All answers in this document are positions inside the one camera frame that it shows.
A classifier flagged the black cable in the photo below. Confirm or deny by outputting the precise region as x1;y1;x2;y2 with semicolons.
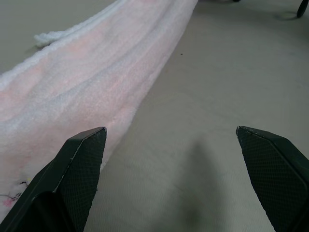
296;0;309;18

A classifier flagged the pink fluffy towel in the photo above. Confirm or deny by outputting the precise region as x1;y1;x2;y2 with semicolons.
0;0;199;217

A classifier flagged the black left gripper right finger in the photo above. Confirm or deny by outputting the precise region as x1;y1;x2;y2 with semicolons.
235;125;309;232

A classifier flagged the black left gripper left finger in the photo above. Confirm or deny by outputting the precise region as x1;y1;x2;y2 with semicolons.
0;126;108;232

